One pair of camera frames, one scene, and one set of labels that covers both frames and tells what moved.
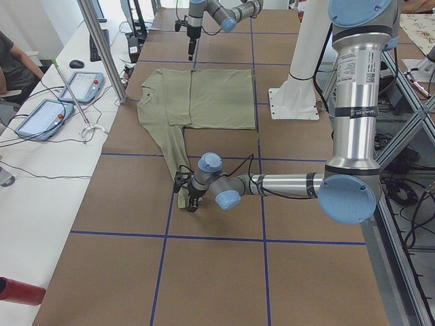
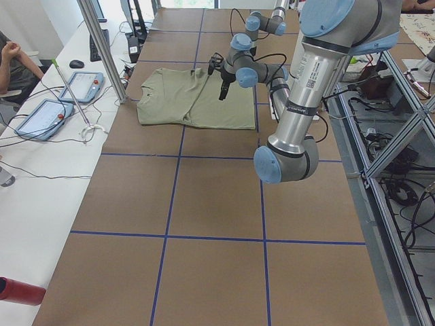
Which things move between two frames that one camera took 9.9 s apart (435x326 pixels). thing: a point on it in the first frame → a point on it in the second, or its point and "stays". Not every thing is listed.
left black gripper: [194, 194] → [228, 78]
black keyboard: [94, 54] stays
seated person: [17, 71] stays
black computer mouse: [76, 64] stays
